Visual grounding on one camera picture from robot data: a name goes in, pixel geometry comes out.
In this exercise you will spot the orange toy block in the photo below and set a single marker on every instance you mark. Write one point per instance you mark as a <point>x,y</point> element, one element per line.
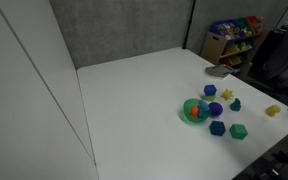
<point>194,111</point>

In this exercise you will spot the green plastic bowl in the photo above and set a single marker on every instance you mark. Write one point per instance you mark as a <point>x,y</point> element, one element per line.
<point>187,113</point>

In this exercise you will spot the light blue toy figure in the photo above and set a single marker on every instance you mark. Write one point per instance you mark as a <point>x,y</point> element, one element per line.
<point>204,109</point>

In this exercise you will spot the light green toy block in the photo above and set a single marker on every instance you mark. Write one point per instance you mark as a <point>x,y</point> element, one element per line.
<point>209,98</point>

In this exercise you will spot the dark blue toy cube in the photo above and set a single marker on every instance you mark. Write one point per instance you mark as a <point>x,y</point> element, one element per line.
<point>217,128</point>

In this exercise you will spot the yellow spiky toy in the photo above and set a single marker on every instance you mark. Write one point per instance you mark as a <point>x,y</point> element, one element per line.
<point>227,95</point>

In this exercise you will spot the teal toy animal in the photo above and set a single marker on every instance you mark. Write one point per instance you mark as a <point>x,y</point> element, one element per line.
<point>235,105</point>

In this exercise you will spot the toy storage shelf with bins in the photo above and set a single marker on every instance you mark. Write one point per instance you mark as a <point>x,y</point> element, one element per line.
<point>229,36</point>

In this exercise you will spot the green toy cube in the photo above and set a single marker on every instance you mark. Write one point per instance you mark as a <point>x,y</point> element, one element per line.
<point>238,131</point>

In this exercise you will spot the yellow toy duck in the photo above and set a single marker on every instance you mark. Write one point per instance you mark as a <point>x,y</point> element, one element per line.
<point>272,110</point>

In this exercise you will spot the blue pentagon block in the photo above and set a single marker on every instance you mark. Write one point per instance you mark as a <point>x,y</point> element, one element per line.
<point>210,90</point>

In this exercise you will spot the blue round block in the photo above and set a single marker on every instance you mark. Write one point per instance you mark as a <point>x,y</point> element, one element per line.
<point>216,109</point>

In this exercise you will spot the gray metal plate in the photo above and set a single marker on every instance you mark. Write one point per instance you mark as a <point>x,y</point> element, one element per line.
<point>219,71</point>

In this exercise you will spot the black pole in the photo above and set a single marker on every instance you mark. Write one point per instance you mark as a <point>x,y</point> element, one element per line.
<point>189,23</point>

